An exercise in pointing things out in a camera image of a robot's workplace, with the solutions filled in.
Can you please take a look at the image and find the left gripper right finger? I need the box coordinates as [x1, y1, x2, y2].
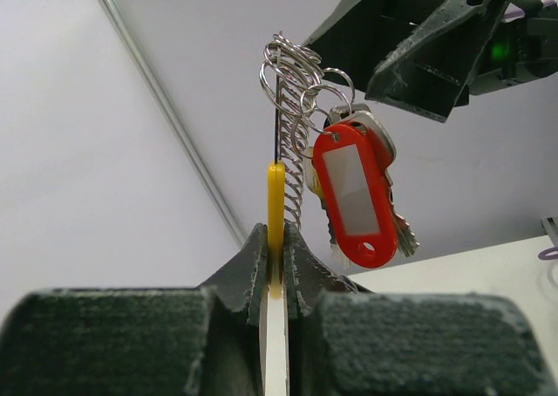
[283, 222, 554, 395]

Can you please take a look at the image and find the left aluminium frame post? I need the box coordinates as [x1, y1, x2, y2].
[99, 0, 248, 247]

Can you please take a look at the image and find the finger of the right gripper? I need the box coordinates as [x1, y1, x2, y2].
[304, 0, 445, 78]

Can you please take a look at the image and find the large keyring with yellow grip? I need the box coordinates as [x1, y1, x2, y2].
[257, 31, 421, 301]

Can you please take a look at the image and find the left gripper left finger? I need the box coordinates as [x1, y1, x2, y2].
[1, 224, 268, 395]

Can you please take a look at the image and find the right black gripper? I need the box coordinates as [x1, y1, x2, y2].
[365, 0, 557, 123]

